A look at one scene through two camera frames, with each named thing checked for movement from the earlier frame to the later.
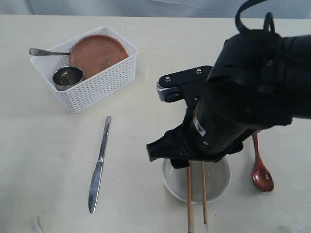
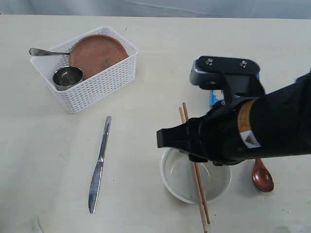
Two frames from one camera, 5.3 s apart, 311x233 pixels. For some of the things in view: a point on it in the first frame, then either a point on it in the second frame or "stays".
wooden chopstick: [204, 192] -> [198, 175]
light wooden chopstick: [188, 175] -> [204, 225]
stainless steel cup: [66, 76] stays
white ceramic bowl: [218, 179] stays
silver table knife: [96, 182] stays
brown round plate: [94, 53] stays
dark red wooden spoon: [261, 176] stays
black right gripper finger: [180, 163] -> [195, 158]
